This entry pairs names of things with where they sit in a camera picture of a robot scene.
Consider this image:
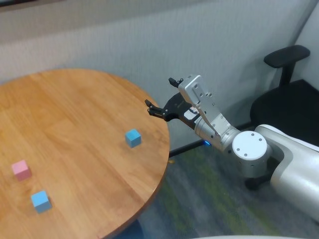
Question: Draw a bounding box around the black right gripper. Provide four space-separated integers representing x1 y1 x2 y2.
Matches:
144 77 200 130

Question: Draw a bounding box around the blue wooden cube block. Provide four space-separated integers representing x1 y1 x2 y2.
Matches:
125 128 142 149
30 190 53 214

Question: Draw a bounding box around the black partition base bar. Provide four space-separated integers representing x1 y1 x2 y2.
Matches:
169 123 256 158

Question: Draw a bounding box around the black office chair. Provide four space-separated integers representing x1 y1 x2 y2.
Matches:
245 44 319 192

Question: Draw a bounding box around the pink wooden cube block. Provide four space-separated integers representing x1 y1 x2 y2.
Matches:
11 159 32 182

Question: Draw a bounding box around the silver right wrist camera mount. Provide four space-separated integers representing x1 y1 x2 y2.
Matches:
177 74 222 137

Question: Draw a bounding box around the dark table pedestal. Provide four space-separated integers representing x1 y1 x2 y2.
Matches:
124 219 144 239

